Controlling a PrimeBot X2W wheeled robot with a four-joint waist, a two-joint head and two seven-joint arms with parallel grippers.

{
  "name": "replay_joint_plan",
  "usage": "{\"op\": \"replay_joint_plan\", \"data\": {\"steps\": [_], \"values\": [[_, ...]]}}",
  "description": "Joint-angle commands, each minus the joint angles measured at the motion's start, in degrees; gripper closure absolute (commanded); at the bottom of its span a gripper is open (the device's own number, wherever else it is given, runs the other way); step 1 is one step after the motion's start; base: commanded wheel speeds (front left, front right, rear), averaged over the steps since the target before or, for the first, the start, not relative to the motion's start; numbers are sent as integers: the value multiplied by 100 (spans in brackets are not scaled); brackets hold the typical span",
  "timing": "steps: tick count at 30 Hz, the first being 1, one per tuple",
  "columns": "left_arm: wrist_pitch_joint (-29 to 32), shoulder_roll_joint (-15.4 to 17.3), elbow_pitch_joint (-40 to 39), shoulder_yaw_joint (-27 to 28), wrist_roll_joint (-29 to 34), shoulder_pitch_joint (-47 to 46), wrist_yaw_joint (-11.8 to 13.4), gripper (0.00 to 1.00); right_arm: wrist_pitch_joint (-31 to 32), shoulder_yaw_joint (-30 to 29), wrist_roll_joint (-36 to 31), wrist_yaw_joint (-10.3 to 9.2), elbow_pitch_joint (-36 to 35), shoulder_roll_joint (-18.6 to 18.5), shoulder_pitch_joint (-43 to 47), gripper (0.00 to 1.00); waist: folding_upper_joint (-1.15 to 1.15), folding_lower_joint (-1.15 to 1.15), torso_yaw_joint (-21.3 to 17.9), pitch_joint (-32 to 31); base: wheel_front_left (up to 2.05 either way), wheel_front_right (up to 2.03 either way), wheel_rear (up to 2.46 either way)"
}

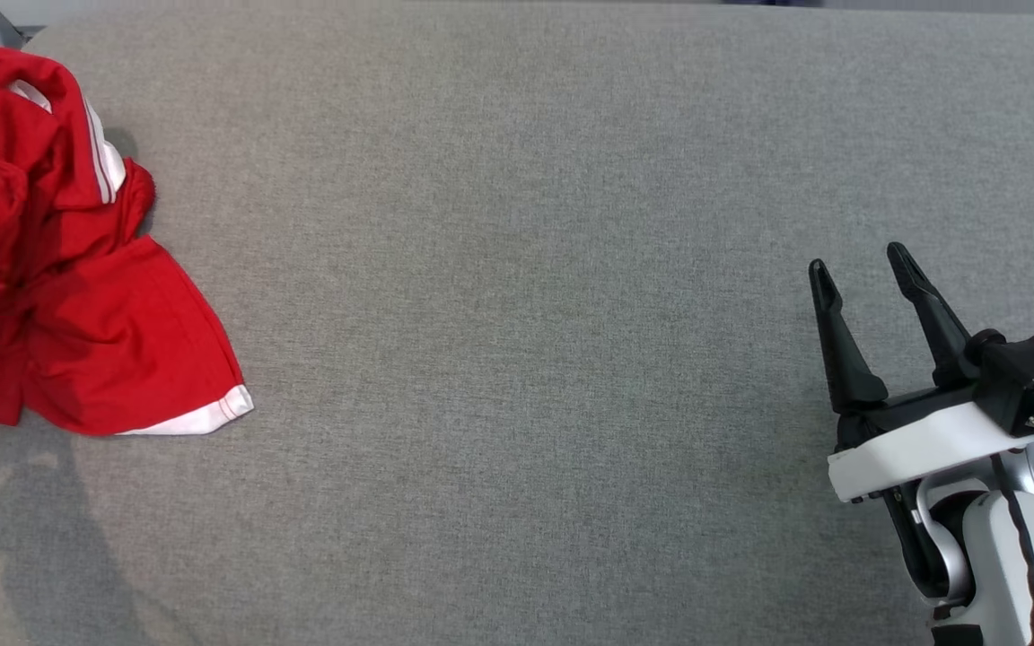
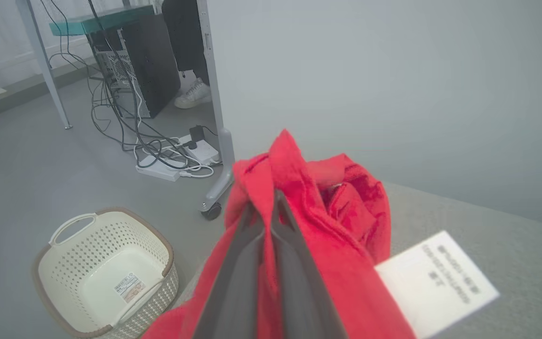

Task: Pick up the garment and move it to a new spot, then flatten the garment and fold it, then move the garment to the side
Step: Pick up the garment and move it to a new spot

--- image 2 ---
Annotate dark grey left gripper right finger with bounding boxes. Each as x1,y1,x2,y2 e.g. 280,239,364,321
270,190,348,339

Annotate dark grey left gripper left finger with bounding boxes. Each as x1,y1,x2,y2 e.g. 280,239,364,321
193,203,265,339

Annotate red polo shirt white sleeves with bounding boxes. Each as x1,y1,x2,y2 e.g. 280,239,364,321
142,129,416,339

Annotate black caster wheel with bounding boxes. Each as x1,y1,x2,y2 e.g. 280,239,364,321
200,202,223,221

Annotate white printed paper card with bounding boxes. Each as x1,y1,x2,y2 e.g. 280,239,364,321
375,230,501,339

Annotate cream perforated laundry basket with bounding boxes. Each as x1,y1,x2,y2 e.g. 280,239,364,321
31,207,180,339

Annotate white power strip with adapter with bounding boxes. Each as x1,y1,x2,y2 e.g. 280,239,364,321
176,134,220,166

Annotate long white power strip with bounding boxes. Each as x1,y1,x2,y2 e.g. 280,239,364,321
135,154,181,182

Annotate black power adapter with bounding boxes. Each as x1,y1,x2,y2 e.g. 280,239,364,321
189,125,206,150

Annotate white sneaker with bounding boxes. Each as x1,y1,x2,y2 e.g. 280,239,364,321
174,78,213,110

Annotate grey fabric sofa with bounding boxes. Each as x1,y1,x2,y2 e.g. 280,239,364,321
172,181,542,339

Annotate grey partition screen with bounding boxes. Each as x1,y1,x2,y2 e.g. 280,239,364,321
197,0,542,229

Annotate black computer tower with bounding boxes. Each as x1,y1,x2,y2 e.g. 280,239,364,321
88,14,182,120

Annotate black trouser leg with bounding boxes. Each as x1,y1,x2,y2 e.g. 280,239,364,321
161,0,211,87

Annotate grey metal table leg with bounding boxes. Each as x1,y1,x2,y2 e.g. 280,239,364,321
16,0,73,130

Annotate teal table top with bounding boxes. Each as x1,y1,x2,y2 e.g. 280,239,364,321
49,5,155,37

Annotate white cable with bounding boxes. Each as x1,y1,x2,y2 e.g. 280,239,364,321
131,78,215,179

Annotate black floor cable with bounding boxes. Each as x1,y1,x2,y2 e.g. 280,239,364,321
40,0,218,171

